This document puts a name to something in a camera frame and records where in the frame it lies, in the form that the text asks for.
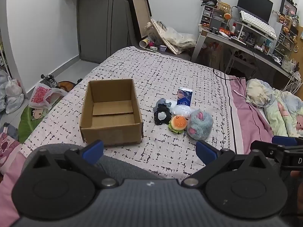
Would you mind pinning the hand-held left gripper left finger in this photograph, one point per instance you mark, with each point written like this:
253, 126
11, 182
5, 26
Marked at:
93, 149

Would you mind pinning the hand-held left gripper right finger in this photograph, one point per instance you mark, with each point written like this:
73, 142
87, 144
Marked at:
206, 150

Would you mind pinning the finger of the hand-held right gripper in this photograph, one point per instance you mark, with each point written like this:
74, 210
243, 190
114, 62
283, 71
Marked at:
267, 149
284, 140

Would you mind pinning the grey fluffy plush toy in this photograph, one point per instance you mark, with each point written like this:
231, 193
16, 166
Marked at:
200, 127

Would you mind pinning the brown cardboard box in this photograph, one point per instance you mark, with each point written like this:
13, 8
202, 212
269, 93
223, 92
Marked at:
111, 132

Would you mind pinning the burger plush toy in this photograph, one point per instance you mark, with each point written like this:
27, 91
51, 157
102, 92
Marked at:
178, 123

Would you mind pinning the white stuffing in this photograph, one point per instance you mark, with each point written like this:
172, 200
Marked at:
181, 110

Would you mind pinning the blue tissue packet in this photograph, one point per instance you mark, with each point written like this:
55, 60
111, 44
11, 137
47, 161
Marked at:
184, 97

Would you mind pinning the black lace scrunchie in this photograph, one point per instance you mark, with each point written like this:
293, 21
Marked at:
163, 109

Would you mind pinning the person's right hand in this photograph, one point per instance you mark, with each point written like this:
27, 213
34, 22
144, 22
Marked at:
296, 173

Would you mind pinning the pastel floral quilt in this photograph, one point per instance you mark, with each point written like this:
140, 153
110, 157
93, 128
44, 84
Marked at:
284, 113

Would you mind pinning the pink bed sheet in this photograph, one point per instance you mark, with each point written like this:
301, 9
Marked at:
248, 123

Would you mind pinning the blue-grey cloth scrunchie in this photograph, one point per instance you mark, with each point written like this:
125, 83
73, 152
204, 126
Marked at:
162, 101

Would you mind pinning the brown round object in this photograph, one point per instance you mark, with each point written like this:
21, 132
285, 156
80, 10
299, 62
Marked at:
66, 86

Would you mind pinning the green cartoon mat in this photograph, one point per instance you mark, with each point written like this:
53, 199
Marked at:
28, 125

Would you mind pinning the red-printed plastic bag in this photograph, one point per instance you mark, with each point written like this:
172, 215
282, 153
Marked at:
39, 95

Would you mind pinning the black shoes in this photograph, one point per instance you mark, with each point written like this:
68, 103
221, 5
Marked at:
49, 80

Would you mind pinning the grey-blue cloth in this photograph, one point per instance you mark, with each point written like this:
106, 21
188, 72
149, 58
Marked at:
9, 130

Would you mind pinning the tied white plastic bag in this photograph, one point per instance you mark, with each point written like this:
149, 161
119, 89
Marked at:
14, 104
13, 87

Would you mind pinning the black-patterned white bedspread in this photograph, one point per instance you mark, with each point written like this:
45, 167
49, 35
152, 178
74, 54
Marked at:
153, 71

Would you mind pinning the white desk shelf unit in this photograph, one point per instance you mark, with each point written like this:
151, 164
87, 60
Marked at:
286, 42

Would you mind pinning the small lilac box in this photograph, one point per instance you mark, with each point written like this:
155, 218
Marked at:
163, 48

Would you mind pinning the white desk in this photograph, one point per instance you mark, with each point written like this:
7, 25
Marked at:
222, 39

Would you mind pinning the cream canvas bag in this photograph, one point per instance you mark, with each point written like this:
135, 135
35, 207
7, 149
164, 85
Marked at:
182, 40

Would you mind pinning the white keyboard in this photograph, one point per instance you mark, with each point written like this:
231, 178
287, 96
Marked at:
258, 24

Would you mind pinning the grey wardrobe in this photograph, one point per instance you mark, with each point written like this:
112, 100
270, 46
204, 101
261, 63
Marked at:
99, 28

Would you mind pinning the white monitor stand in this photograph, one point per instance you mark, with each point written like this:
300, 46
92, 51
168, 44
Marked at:
241, 25

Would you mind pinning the white bottle red cap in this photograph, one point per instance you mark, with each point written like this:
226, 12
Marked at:
233, 28

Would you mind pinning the framed picture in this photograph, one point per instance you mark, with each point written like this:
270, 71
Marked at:
287, 8

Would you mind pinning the small drawer organizer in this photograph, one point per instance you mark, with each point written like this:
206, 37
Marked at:
208, 14

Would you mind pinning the black monitor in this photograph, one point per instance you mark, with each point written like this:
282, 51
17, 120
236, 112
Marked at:
255, 2

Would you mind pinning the wicker basket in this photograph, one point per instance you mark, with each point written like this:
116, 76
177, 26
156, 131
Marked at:
223, 7

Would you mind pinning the wooden stretcher frame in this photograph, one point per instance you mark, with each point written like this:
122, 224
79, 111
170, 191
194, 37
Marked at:
163, 36

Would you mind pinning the black picture frame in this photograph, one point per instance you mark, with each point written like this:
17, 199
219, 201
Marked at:
139, 14

